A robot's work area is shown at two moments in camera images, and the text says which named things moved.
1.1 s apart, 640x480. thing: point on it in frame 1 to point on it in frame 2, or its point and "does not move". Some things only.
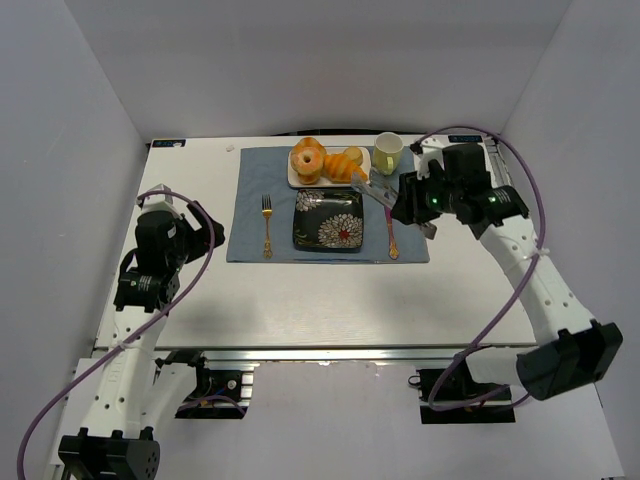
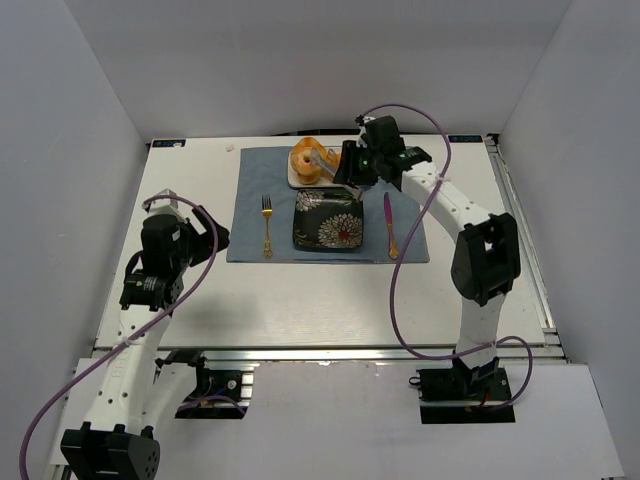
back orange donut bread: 307,141 does not move
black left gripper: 198,232 does not move
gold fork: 267,212 does not move
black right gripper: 405,197 to 350,165
